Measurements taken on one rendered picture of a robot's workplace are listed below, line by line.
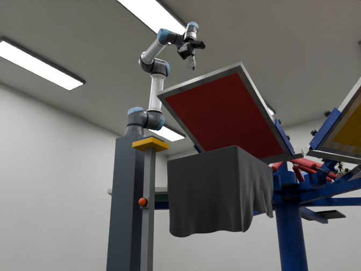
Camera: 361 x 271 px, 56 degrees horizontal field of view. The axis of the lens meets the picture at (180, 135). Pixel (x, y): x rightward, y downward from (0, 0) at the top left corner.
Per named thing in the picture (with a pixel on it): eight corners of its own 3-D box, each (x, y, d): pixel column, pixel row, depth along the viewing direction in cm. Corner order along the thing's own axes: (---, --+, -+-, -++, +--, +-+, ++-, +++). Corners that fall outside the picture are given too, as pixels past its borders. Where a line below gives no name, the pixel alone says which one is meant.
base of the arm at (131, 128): (118, 138, 232) (119, 125, 236) (132, 145, 244) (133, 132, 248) (136, 134, 225) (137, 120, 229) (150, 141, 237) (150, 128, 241)
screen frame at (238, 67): (240, 64, 185) (240, 61, 187) (156, 95, 216) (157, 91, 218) (292, 156, 227) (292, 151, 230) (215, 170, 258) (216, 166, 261)
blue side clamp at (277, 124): (276, 126, 209) (276, 118, 214) (268, 128, 212) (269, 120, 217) (293, 156, 225) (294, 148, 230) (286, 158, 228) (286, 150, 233)
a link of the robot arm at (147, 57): (133, 57, 255) (161, 21, 214) (146, 61, 260) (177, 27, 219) (132, 71, 251) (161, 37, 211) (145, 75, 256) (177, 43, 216)
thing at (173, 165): (242, 232, 157) (236, 144, 173) (164, 238, 181) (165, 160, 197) (245, 233, 159) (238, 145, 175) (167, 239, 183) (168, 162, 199)
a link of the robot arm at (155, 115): (139, 129, 247) (147, 60, 260) (158, 133, 254) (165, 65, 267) (145, 126, 237) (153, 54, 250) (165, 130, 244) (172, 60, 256)
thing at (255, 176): (244, 231, 159) (238, 145, 175) (236, 232, 161) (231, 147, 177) (280, 239, 193) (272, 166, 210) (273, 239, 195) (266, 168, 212)
